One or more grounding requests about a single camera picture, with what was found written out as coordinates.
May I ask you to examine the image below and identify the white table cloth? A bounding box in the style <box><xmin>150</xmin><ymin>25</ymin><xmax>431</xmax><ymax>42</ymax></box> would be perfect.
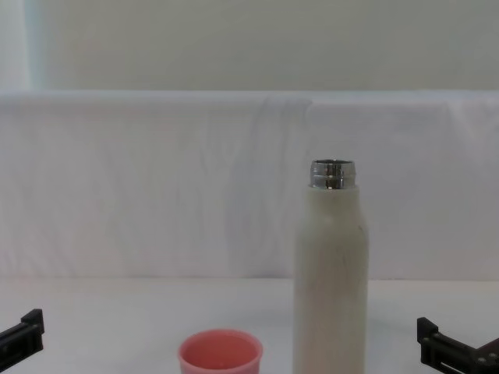
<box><xmin>0</xmin><ymin>277</ymin><xmax>499</xmax><ymax>374</ymax></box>

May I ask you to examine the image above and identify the pink plastic cup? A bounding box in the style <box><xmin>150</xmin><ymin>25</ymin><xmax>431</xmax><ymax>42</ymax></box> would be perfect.
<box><xmin>178</xmin><ymin>329</ymin><xmax>264</xmax><ymax>374</ymax></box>

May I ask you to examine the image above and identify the white curtain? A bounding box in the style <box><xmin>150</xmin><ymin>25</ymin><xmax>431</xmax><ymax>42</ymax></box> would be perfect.
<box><xmin>0</xmin><ymin>90</ymin><xmax>499</xmax><ymax>281</ymax></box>

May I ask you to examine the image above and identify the cream vacuum bottle steel neck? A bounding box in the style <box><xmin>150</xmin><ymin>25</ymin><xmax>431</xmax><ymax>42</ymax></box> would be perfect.
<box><xmin>292</xmin><ymin>157</ymin><xmax>370</xmax><ymax>374</ymax></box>

